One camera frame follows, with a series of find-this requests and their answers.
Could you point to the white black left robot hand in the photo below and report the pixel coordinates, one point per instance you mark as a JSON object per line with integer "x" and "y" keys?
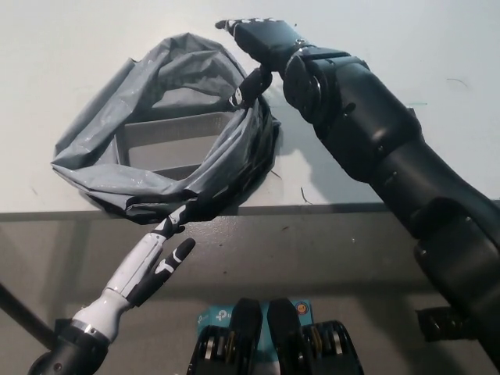
{"x": 133, "y": 273}

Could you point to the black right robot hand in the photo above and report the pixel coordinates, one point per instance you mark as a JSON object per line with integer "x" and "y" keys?
{"x": 265, "y": 39}

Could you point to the grey rectangular mesh basket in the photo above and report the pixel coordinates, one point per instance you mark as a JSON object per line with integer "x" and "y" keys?
{"x": 168, "y": 134}

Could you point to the grey plastic bag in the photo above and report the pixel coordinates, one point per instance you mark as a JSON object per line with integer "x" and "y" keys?
{"x": 90, "y": 133}

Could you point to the black floor foot plate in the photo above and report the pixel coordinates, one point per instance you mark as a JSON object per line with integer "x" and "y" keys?
{"x": 437, "y": 324}
{"x": 62, "y": 325}

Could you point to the teal TP-Link box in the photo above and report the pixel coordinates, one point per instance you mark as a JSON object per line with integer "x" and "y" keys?
{"x": 213, "y": 316}

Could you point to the black table leg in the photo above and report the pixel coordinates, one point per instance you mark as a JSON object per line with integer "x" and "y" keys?
{"x": 23, "y": 314}

